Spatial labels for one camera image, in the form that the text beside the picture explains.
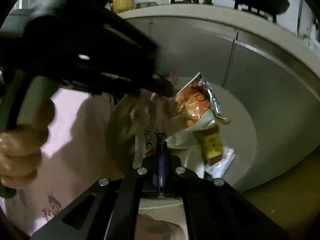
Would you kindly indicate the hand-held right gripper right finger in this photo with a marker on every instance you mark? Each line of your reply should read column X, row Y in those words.
column 205, row 200

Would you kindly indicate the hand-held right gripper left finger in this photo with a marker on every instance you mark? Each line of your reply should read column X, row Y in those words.
column 125, row 200

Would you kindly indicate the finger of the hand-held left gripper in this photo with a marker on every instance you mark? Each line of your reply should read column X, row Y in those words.
column 161, row 85

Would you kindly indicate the orange foil snack bag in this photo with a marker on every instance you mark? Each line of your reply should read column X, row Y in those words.
column 192, row 102

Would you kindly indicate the white printed plastic wrapper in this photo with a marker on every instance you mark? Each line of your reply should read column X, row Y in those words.
column 145, row 130

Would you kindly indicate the white round waste bin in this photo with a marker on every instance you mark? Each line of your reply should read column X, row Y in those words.
column 240, row 120

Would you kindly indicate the person's left hand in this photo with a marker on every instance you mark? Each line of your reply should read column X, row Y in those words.
column 20, row 152

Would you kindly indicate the white plastic packet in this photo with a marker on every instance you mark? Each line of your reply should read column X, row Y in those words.
column 221, row 162

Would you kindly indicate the yellow label bottle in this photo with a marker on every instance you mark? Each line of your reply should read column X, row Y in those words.
column 212, row 145

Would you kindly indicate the steel kitchen counter cabinet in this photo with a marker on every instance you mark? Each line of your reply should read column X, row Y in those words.
column 200, row 45

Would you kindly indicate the pink floral tablecloth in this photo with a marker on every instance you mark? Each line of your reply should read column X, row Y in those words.
column 67, row 102

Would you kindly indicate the yellow cooking oil bottle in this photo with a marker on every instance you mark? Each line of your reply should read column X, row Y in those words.
column 122, row 2

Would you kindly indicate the metal bowl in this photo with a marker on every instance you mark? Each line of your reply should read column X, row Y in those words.
column 145, row 5

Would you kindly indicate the gas stove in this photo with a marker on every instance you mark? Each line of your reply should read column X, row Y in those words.
column 240, row 5

